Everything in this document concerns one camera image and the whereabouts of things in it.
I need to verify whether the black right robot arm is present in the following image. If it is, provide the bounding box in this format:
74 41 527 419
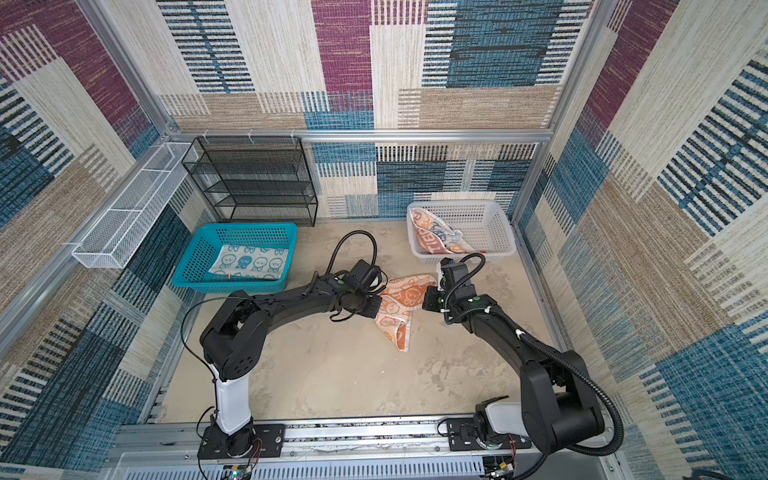
423 253 624 457

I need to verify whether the teal plastic basket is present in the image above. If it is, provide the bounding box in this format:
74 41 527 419
172 223 298 294

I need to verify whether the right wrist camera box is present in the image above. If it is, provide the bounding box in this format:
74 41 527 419
437 258 453 291

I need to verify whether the orange and cream towel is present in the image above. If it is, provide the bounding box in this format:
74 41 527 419
375 274 437 352

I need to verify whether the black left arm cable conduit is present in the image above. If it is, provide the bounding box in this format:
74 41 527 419
323 229 385 283

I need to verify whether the white wire mesh tray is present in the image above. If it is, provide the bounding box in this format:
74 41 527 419
72 142 190 269

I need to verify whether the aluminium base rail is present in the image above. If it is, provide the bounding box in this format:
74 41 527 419
99 415 618 479

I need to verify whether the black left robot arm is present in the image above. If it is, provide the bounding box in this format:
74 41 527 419
197 260 388 460

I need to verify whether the aluminium frame post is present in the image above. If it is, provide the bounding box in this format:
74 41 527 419
510 0 616 230

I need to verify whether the white plastic laundry basket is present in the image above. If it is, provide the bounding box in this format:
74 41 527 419
408 199 517 262

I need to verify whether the black wire shelf rack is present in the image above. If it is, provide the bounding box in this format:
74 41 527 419
181 136 318 226

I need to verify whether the blue and cream towel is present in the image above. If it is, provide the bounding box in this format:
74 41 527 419
209 244 289 280

